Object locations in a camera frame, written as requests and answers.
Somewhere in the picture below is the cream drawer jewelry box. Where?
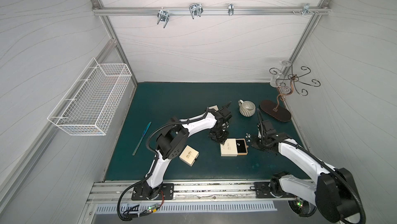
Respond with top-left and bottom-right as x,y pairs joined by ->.
209,105 -> 219,111

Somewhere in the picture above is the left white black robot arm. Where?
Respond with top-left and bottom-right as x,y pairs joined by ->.
135,102 -> 232,200

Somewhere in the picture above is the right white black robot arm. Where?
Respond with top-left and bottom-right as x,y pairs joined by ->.
252,121 -> 367,224

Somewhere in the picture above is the metal jewelry stand dark base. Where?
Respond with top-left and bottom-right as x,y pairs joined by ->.
259,60 -> 321,122

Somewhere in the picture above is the grey ribbed ceramic mug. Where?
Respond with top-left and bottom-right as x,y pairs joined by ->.
238,100 -> 256,117

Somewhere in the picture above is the metal clamp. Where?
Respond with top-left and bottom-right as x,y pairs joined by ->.
292,3 -> 319,16
157,9 -> 170,29
189,3 -> 203,19
228,3 -> 234,16

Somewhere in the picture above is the aluminium crossbar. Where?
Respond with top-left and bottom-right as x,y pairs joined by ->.
93,5 -> 331,16

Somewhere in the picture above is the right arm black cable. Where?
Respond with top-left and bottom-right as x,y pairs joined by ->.
256,108 -> 367,224

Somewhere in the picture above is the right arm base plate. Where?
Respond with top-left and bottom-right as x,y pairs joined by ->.
250,182 -> 296,200

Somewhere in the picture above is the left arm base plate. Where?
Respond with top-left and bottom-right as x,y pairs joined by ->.
131,182 -> 175,201

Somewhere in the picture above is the white slotted cable duct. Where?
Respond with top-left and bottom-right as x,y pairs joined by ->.
95,201 -> 278,214

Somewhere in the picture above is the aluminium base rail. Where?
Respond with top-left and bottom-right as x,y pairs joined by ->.
86,179 -> 315,204

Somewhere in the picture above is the white wire basket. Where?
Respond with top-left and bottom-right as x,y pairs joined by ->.
47,58 -> 132,136

